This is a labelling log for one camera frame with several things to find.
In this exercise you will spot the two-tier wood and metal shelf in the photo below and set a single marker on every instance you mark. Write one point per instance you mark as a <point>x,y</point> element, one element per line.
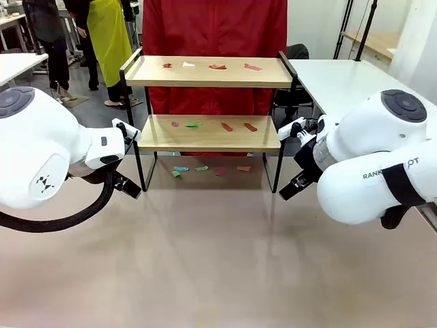
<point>205,145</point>

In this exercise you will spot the large white table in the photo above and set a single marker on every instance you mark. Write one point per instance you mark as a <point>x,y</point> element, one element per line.
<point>341,82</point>

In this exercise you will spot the black office chair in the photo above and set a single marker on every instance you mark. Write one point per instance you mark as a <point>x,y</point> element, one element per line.
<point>298,51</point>

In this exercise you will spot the person in red jacket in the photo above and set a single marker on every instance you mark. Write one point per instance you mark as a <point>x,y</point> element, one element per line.
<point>215,27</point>

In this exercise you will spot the light wooden table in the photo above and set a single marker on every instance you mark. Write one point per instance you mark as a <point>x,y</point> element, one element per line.
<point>375,42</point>

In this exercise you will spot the white paper scrap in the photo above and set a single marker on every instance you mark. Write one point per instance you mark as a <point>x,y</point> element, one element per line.
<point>187,64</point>

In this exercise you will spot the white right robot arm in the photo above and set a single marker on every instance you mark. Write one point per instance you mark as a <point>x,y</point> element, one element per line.
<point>375,136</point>

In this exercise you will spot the orange paper scrap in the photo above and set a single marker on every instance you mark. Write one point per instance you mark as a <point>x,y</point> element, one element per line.
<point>243,168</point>

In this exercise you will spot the small white table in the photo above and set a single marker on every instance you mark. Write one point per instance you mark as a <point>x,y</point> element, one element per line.
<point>17,66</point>

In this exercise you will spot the apron person's hand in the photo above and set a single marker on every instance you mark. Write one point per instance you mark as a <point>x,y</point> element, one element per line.
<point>82,31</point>

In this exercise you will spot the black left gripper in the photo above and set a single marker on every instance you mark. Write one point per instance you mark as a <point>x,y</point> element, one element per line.
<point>116,176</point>

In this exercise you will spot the person in dark clothes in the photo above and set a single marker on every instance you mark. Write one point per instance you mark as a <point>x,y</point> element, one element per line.
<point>51,20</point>

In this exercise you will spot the grey floor mat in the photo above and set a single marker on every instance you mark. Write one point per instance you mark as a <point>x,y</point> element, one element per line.
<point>78,100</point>

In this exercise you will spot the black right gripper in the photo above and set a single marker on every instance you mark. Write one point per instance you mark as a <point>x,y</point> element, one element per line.
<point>309,159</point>

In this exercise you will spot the red paper scrap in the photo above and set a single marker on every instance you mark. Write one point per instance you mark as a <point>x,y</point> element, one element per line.
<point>218,67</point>
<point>167,65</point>
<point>250,127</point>
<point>227,127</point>

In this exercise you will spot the thick black stand pole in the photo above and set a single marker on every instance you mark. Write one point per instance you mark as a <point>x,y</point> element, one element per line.
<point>366,32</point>

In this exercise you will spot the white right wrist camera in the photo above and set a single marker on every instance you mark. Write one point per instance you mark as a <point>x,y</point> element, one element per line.
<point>286,130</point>

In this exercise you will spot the green paper scrap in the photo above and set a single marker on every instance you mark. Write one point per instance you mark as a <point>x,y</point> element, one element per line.
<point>176,174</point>
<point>193,125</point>
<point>201,168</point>

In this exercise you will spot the thin black tripod stand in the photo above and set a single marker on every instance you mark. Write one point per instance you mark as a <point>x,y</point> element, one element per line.
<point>345,20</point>

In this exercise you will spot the white background desk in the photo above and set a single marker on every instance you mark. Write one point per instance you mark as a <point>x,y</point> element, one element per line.
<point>10,20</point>

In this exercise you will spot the grey metal table rail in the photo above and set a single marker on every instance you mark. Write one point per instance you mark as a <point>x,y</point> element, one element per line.
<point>431,218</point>

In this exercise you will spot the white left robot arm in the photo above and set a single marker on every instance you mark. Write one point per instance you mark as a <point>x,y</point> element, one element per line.
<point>41,143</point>

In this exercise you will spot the person in yellow apron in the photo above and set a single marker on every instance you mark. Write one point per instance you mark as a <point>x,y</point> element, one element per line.
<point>109,41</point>

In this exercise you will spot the blue paper scrap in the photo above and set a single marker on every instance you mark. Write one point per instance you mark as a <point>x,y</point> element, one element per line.
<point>181,168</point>

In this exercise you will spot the pink paper scrap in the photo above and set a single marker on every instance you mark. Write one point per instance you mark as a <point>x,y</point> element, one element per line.
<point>252,67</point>
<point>221,171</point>

